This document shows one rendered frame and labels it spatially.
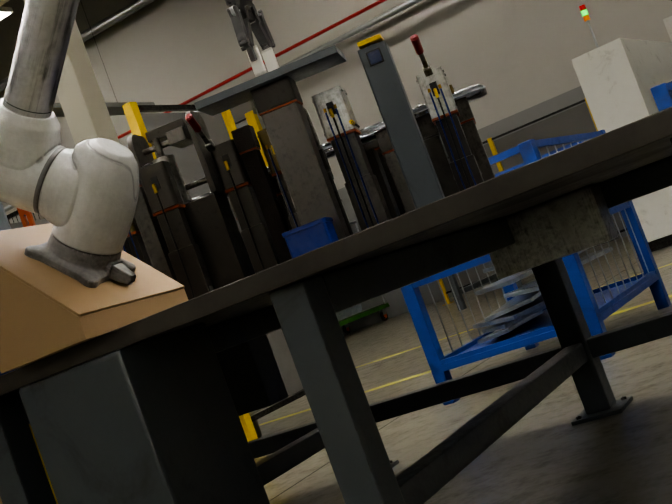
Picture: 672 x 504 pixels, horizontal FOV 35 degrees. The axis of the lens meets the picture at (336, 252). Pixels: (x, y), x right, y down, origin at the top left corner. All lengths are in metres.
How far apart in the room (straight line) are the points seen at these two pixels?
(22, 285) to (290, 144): 0.74
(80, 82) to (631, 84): 5.28
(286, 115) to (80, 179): 0.58
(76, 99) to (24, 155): 8.48
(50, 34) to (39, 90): 0.12
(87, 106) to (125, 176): 8.44
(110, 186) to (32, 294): 0.27
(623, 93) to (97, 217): 8.59
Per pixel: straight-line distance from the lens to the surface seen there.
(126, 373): 2.15
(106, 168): 2.23
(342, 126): 2.70
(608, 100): 10.54
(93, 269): 2.30
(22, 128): 2.27
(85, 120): 10.69
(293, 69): 2.55
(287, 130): 2.57
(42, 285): 2.22
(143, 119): 5.99
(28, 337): 2.24
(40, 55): 2.25
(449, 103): 2.68
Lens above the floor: 0.60
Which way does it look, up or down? 2 degrees up
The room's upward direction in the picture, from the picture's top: 20 degrees counter-clockwise
